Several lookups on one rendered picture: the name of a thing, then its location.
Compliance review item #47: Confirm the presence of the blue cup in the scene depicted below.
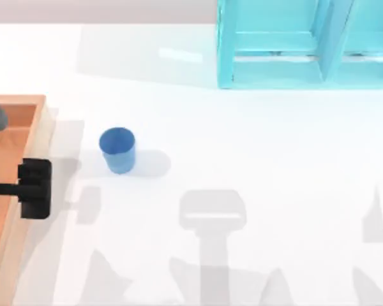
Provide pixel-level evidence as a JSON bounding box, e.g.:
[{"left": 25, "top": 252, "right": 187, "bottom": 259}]
[{"left": 98, "top": 127, "right": 137, "bottom": 175}]

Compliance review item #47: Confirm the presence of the shallow salmon-coloured box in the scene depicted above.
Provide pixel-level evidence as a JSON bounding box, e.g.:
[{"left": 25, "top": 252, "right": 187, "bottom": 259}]
[{"left": 0, "top": 94, "right": 56, "bottom": 306}]

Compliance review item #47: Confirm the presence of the light blue rack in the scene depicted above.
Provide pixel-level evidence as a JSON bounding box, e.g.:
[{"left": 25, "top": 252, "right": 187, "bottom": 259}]
[{"left": 216, "top": 0, "right": 383, "bottom": 90}]

